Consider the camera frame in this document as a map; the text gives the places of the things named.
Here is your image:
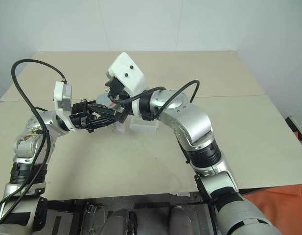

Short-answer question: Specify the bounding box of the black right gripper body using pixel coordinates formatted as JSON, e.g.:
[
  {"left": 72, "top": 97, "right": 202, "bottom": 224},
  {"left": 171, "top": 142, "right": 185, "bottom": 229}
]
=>
[{"left": 105, "top": 76, "right": 129, "bottom": 103}]

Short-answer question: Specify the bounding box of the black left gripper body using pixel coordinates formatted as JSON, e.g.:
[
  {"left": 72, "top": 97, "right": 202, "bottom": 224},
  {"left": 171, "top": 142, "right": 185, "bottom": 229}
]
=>
[{"left": 69, "top": 98, "right": 96, "bottom": 133}]

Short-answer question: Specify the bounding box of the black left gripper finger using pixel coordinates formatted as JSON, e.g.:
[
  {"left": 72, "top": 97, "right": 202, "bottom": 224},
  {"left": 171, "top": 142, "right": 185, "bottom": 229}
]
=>
[
  {"left": 90, "top": 103, "right": 117, "bottom": 118},
  {"left": 88, "top": 117, "right": 120, "bottom": 131}
]

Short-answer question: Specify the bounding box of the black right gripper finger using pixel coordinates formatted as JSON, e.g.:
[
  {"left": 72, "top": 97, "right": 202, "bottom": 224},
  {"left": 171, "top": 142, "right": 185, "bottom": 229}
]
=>
[{"left": 116, "top": 107, "right": 129, "bottom": 123}]

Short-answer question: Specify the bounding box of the silver jar lid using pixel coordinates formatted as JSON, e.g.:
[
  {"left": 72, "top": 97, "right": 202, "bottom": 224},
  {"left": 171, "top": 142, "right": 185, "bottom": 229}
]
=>
[{"left": 95, "top": 94, "right": 117, "bottom": 109}]

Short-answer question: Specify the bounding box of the clear glass jar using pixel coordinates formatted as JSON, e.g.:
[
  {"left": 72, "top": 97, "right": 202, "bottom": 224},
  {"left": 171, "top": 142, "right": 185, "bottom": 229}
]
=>
[{"left": 109, "top": 101, "right": 126, "bottom": 135}]

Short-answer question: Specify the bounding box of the clear plastic box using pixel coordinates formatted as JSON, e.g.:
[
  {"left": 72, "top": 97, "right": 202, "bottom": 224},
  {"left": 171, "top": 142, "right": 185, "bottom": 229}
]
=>
[{"left": 128, "top": 117, "right": 159, "bottom": 134}]

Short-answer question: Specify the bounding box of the orange cloth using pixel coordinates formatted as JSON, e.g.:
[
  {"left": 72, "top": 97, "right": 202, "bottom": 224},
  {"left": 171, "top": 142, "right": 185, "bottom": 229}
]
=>
[{"left": 240, "top": 139, "right": 302, "bottom": 235}]

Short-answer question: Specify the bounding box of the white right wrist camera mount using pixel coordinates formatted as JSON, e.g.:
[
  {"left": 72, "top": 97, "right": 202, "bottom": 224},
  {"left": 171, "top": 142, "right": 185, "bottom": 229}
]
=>
[{"left": 106, "top": 51, "right": 145, "bottom": 95}]

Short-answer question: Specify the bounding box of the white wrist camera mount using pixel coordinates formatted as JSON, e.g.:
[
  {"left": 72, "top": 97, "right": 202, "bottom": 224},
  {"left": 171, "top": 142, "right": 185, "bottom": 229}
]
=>
[
  {"left": 53, "top": 81, "right": 76, "bottom": 133},
  {"left": 106, "top": 51, "right": 145, "bottom": 95}
]

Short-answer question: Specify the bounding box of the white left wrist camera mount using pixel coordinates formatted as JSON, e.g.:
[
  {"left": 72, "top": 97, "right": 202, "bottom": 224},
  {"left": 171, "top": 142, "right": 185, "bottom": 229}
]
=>
[{"left": 53, "top": 81, "right": 76, "bottom": 133}]

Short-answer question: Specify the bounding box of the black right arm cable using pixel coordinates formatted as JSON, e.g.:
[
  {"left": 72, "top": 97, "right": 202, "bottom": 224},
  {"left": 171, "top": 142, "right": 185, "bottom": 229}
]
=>
[{"left": 109, "top": 79, "right": 200, "bottom": 105}]

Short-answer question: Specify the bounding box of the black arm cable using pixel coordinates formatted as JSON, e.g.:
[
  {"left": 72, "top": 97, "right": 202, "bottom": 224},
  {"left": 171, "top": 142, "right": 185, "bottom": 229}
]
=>
[
  {"left": 0, "top": 58, "right": 68, "bottom": 216},
  {"left": 109, "top": 79, "right": 200, "bottom": 105}
]

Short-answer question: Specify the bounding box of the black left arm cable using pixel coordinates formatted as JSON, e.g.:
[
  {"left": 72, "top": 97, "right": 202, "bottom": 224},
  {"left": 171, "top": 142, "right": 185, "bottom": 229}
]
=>
[{"left": 0, "top": 58, "right": 68, "bottom": 216}]

